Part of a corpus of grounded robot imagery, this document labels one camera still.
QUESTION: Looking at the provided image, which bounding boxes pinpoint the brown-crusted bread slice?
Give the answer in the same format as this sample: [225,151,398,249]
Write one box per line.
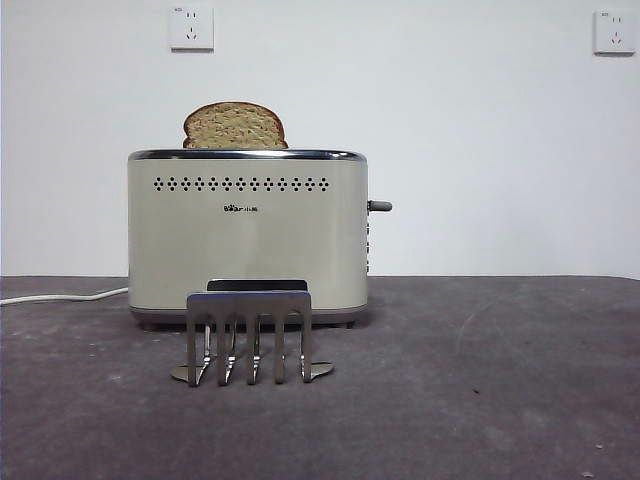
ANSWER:
[181,101,290,150]

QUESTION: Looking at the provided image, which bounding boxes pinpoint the cream steel two-slot toaster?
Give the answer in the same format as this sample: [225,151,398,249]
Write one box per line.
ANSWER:
[126,148,371,332]

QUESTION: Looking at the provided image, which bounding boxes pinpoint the stainless steel toast rack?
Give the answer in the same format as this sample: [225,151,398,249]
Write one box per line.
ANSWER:
[169,278,335,388]

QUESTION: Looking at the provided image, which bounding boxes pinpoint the white wall power socket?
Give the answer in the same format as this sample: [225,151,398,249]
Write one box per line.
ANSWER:
[168,5,216,52]
[592,9,640,57]

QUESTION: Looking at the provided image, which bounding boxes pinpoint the white power cable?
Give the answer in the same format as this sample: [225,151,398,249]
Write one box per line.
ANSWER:
[0,286,130,306]

